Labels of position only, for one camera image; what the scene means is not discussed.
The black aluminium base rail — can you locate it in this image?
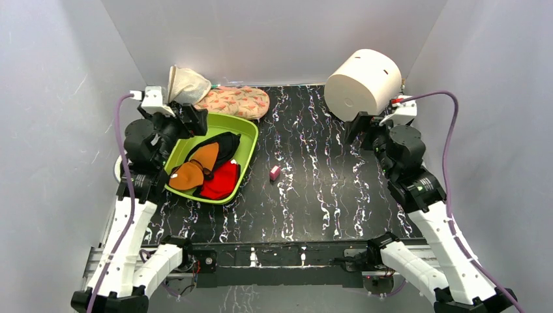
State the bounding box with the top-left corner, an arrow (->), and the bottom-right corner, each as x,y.
84,239 -> 441,299

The green plastic basin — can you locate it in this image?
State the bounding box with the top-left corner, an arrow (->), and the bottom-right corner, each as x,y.
165,113 -> 258,204

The large white cylinder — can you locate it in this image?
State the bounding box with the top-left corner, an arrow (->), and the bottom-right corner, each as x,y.
324,49 -> 402,122

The orange bra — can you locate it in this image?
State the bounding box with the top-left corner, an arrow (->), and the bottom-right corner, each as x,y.
168,160 -> 212,191

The beige mesh laundry bag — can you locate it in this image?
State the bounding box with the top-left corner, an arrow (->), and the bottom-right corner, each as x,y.
168,65 -> 212,104

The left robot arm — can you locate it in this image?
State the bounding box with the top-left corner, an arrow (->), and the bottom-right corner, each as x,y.
70,103 -> 208,312

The black bra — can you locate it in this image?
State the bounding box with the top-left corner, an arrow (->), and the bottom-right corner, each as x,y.
185,132 -> 241,170

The red bra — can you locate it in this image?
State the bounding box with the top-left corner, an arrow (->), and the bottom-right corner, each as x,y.
199,160 -> 241,200

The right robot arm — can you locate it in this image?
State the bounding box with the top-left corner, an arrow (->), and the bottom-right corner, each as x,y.
345,112 -> 516,312

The small pink block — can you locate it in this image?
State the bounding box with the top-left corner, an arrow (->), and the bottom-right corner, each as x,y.
269,166 -> 281,181

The floral pink laundry bag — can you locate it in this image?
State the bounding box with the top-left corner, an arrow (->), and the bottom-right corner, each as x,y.
194,86 -> 270,120

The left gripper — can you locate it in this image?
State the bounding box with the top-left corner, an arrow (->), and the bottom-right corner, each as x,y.
141,104 -> 207,167

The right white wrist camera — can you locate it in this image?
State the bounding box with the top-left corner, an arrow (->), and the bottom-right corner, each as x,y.
379,95 -> 417,126

